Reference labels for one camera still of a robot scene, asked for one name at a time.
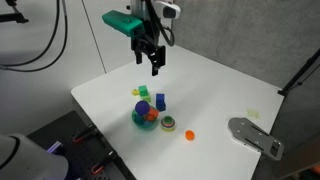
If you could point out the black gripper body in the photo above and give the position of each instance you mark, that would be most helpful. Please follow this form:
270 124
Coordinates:
143 41

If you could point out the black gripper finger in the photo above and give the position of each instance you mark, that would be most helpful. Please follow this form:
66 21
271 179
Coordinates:
160 58
138 58

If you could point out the small orange cup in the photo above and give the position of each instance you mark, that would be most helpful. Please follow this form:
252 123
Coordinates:
190 135

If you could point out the green cube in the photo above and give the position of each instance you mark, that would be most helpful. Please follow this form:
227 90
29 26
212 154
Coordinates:
143 90

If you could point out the yellow rubber duck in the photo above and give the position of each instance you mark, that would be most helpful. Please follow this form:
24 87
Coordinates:
135 92

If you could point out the blue cube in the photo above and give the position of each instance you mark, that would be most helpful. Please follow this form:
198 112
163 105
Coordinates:
160 98

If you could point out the purple ball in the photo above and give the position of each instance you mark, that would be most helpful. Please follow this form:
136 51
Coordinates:
142 108

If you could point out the orange rubber toy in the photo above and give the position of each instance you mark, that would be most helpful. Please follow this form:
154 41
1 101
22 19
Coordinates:
152 114

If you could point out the teal rubber toy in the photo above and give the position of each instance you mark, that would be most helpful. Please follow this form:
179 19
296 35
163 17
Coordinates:
139 119

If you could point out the green translucent bowl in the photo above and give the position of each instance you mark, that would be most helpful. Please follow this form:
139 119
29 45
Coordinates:
146 126

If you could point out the pale yellow tape piece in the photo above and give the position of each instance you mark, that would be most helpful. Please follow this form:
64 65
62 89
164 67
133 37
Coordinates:
253 113

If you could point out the black perforated base board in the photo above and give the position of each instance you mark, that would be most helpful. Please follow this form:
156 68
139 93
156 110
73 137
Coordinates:
80 156

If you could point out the grey metal mounting plate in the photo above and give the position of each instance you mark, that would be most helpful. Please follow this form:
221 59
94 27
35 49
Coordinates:
250 135

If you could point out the black stand pole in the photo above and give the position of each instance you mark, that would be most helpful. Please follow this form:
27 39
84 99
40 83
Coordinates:
298 73

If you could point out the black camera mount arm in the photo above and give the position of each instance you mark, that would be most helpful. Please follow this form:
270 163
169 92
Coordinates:
13 15

